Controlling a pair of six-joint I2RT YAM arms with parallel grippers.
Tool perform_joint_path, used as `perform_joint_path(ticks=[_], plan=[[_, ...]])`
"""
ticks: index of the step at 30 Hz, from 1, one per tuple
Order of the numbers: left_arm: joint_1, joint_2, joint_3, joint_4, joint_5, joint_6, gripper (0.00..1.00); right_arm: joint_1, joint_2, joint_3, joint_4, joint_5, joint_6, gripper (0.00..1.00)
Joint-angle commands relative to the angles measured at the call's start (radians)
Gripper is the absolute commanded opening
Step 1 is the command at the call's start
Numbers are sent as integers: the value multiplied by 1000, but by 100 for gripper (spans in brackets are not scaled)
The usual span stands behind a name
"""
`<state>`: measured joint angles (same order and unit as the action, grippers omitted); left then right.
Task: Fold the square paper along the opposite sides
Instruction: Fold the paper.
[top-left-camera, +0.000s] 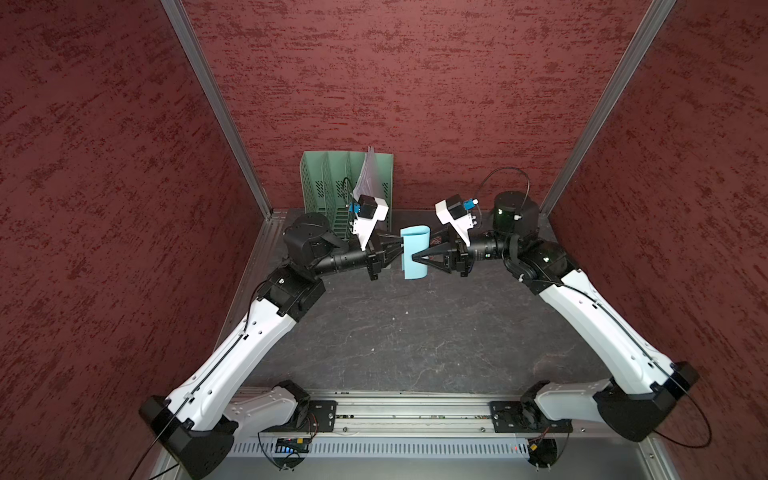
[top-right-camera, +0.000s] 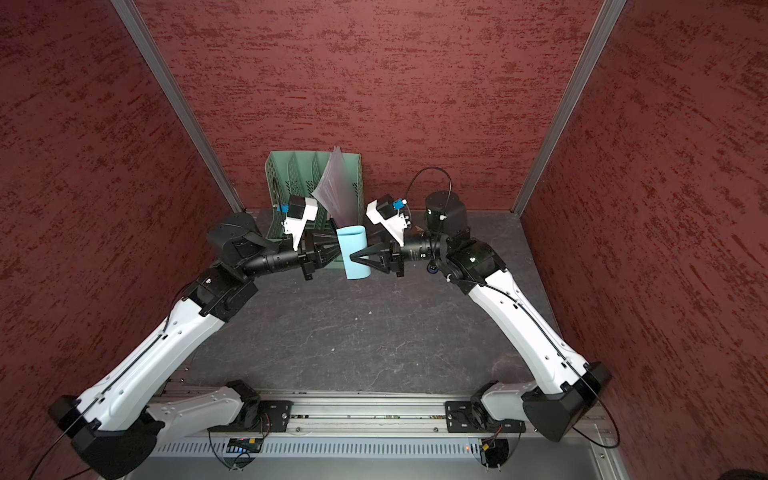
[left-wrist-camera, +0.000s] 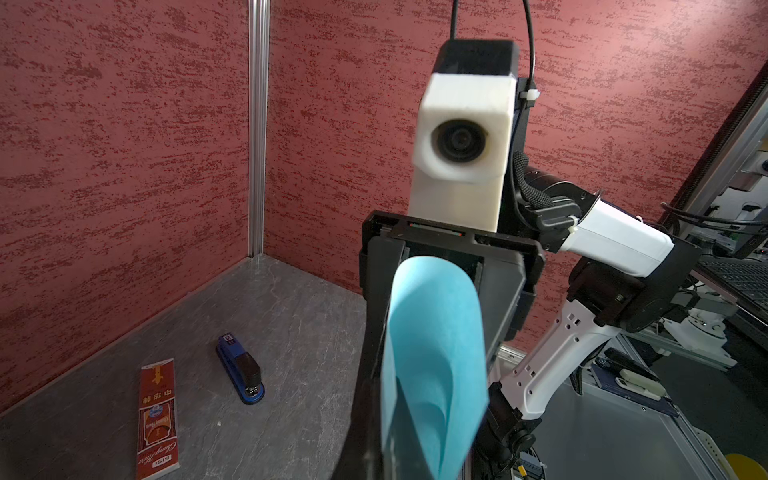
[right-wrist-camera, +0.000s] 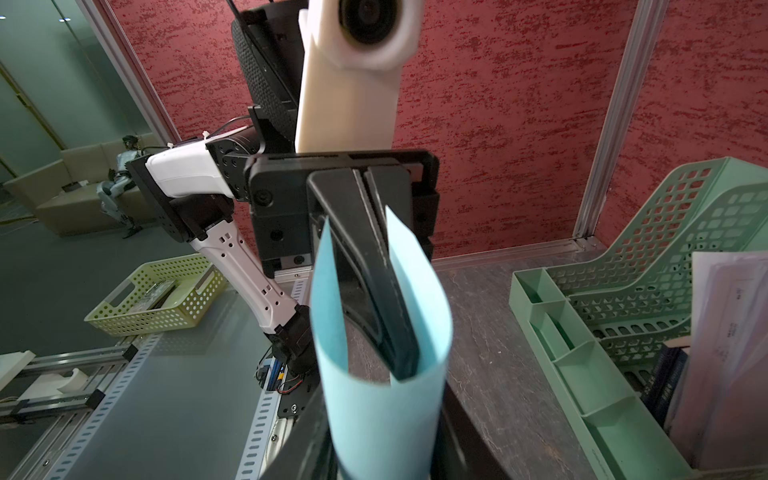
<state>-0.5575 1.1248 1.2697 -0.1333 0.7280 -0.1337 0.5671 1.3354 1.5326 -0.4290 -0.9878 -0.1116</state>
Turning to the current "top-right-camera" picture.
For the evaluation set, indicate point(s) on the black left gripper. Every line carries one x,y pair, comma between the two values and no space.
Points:
319,248

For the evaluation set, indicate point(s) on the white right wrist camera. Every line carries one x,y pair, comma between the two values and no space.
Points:
392,214

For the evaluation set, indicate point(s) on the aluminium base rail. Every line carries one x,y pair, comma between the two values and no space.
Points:
372,414

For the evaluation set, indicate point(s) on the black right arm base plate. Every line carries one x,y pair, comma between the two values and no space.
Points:
472,417

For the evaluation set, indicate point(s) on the white paper sheets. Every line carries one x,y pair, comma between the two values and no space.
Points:
337,188

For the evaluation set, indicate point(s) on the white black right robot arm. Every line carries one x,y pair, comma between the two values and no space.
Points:
565,386

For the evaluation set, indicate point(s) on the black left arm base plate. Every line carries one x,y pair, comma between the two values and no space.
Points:
274,416

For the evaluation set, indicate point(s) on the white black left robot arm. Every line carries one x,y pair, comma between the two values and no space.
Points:
114,425

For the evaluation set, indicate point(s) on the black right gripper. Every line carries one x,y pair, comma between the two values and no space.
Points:
392,256

